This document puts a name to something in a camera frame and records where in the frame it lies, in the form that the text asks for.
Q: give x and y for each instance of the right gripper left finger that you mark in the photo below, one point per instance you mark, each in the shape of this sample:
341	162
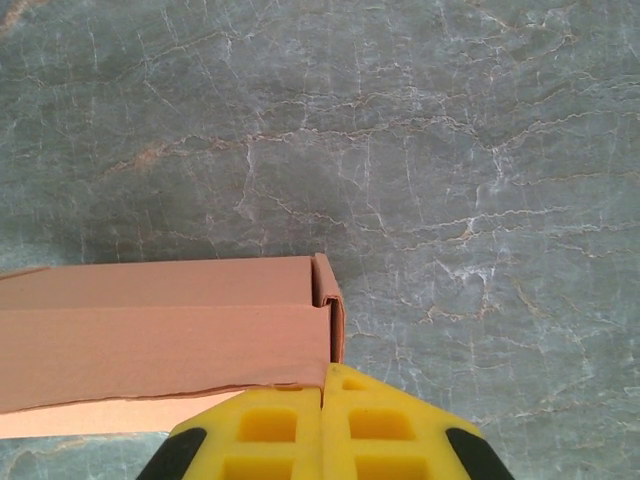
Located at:
220	450

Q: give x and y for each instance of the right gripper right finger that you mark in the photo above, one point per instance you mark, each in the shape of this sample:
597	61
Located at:
430	450

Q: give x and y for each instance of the pink paper box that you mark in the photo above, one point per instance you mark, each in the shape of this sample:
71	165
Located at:
150	340

